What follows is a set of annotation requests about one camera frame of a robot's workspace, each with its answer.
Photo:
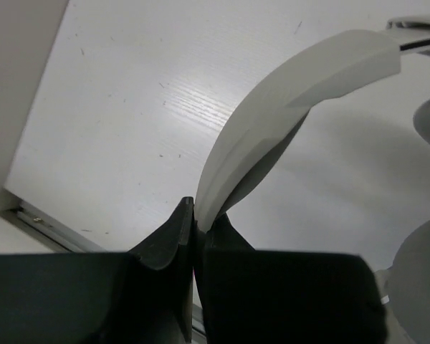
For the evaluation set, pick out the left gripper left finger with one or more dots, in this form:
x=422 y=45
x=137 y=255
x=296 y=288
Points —
x=143 y=295

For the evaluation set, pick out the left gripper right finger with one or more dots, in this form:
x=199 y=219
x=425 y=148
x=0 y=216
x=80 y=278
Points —
x=258 y=296

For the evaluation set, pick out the white grey headphones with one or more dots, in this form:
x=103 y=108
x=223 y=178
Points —
x=330 y=153

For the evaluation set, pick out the aluminium front rail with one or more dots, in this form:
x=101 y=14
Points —
x=55 y=230

